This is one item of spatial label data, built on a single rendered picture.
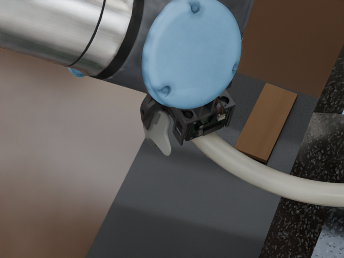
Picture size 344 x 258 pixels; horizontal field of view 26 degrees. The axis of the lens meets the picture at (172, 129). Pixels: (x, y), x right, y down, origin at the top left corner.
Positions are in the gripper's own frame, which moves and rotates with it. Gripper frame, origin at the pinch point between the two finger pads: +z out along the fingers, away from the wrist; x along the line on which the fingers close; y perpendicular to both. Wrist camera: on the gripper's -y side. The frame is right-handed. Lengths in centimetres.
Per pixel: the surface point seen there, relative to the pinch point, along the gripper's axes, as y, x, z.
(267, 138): -30, 57, 86
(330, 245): 19.8, 21.7, 20.6
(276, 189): 16.9, 5.3, -7.0
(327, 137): 5.4, 28.1, 13.0
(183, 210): -22, 26, 90
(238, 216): -13, 39, 88
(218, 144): 8.5, 1.4, -7.8
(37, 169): -52, -3, 96
